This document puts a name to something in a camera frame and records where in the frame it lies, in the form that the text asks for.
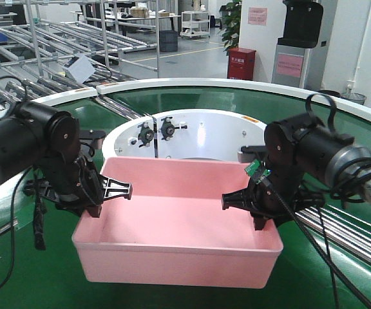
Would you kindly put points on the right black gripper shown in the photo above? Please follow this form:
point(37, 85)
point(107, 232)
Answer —
point(281, 193)

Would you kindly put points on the metal roller conveyor rack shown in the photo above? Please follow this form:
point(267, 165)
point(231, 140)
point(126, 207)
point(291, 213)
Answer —
point(42, 41)

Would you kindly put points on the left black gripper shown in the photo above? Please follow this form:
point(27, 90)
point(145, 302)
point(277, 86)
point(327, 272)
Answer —
point(76, 186)

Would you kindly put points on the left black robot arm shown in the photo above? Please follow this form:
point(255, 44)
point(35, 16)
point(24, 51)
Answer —
point(36, 135)

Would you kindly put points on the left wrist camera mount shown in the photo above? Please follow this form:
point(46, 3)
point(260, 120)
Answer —
point(94, 138)

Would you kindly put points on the red fire equipment box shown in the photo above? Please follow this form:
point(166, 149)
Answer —
point(241, 63)

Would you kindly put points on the pink plastic bin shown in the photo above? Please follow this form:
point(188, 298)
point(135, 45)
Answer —
point(174, 230)

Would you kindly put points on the left black bearing block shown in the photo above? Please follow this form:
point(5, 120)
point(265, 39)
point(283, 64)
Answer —
point(146, 135)

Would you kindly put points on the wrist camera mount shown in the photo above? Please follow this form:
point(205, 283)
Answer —
point(94, 138)
point(249, 153)

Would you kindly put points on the green circular conveyor belt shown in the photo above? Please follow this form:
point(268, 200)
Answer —
point(300, 279)

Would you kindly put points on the black bearing block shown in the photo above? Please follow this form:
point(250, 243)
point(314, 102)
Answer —
point(168, 128)
point(146, 135)

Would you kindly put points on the black plastic crate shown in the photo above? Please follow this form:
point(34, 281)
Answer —
point(168, 41)

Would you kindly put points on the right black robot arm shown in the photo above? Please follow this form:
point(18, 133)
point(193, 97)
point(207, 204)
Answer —
point(294, 147)

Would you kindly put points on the white utility cart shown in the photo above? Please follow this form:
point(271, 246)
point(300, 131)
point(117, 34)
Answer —
point(195, 24)

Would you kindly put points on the green circuit board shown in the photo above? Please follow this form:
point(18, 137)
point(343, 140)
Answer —
point(257, 171)

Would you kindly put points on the white control box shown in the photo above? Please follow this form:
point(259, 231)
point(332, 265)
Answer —
point(79, 68)

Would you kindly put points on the right black bearing block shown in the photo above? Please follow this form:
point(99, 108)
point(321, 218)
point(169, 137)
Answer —
point(168, 128)

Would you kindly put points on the green potted plant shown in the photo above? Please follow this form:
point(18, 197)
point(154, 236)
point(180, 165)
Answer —
point(231, 19)

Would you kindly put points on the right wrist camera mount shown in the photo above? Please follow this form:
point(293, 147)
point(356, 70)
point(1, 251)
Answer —
point(249, 153)

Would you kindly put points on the white outer conveyor rim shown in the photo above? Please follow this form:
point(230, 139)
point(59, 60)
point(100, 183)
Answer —
point(114, 87)

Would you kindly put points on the pink wall notice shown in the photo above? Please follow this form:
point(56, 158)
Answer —
point(257, 16)

